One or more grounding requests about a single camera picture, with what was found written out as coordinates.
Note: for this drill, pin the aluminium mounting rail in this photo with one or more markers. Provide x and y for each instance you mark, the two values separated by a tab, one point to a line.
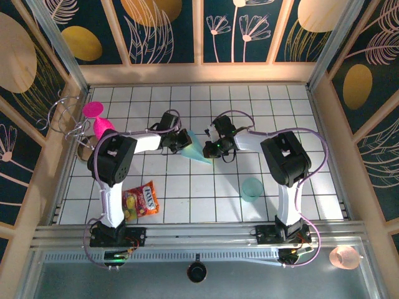
199	233

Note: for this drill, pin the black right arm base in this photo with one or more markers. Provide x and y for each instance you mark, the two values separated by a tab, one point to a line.
265	235

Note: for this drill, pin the black round knob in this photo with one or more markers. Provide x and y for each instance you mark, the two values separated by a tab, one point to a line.
197	272

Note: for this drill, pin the peach translucent cup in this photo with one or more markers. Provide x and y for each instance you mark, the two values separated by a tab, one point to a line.
343	257

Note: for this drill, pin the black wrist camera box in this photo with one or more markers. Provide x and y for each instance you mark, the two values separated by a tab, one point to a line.
224	124
169	121

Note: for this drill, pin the black control board with LED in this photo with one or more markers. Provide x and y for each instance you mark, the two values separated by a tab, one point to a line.
116	256
293	255

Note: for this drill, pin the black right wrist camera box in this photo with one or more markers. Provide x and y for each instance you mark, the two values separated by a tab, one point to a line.
224	124

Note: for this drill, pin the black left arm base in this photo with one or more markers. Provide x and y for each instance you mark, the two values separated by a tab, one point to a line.
137	235

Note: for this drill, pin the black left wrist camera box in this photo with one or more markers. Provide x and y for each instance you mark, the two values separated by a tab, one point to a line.
169	121

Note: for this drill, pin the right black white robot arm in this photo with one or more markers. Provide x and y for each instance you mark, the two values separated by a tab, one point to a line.
285	157

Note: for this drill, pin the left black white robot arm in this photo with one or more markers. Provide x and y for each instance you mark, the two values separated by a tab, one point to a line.
112	159

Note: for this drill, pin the teal plastic cup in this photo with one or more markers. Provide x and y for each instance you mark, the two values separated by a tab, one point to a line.
252	188

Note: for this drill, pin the orange candy bag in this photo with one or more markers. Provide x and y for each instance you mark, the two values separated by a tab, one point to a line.
140	201

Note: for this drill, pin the pink wine glass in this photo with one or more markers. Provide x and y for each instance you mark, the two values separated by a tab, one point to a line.
93	109

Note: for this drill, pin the aluminium frame post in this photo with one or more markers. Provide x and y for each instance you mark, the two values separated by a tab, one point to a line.
333	46
59	46

